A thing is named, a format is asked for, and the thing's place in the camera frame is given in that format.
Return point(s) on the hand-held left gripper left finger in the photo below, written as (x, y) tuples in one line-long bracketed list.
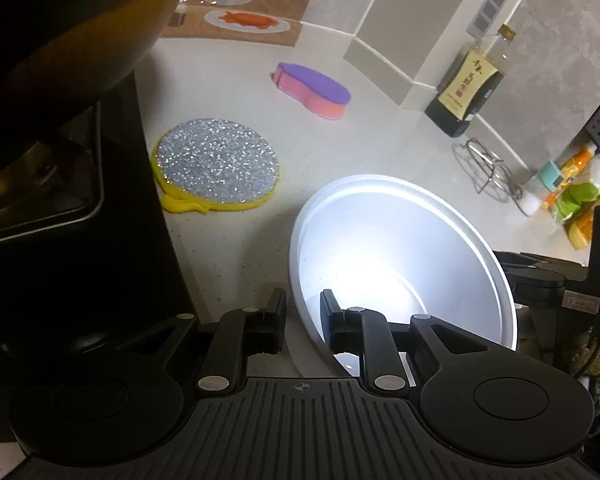
[(277, 320)]

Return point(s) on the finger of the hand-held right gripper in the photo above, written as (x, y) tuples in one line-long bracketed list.
[(535, 260), (537, 287)]

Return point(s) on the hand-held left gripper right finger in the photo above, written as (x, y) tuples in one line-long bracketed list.
[(330, 322)]

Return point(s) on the white paper bowl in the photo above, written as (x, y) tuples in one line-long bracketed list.
[(400, 240)]

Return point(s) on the green white plastic bag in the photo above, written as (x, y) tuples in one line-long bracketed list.
[(577, 200)]

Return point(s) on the teal lid salt shaker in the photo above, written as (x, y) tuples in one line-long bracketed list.
[(540, 190)]

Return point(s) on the orange detergent bottle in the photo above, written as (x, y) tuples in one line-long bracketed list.
[(575, 165)]

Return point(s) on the metal steamer rack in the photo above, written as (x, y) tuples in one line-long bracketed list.
[(485, 165)]

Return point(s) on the silver yellow scrubber pad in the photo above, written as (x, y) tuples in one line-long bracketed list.
[(215, 165)]

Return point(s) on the soy sauce bottle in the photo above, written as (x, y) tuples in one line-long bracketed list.
[(467, 90)]

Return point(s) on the purple pink sponge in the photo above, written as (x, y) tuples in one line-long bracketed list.
[(312, 85)]

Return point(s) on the food picture placemat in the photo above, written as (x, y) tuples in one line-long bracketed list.
[(240, 20)]

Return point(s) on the black wok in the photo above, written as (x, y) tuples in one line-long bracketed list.
[(65, 25)]

